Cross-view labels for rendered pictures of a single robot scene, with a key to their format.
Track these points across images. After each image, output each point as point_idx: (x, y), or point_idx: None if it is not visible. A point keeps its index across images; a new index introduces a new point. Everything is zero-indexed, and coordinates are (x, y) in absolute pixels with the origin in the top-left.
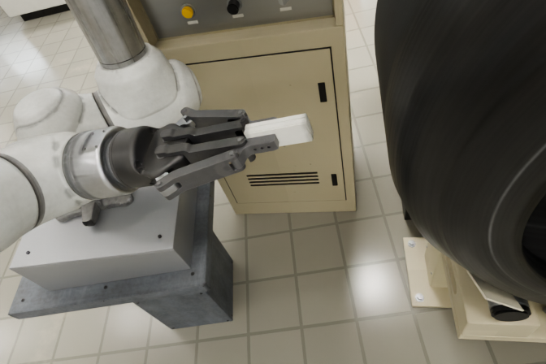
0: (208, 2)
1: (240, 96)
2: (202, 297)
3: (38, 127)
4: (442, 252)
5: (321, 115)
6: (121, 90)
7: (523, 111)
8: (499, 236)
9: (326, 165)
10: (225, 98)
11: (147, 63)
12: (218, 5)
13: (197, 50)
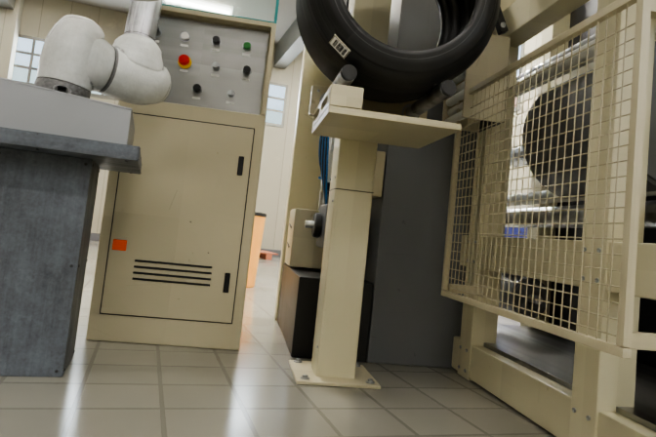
0: (180, 83)
1: (173, 153)
2: (65, 279)
3: (83, 19)
4: (318, 18)
5: (233, 190)
6: (136, 42)
7: None
8: None
9: (223, 258)
10: (159, 153)
11: (155, 43)
12: (185, 87)
13: (158, 105)
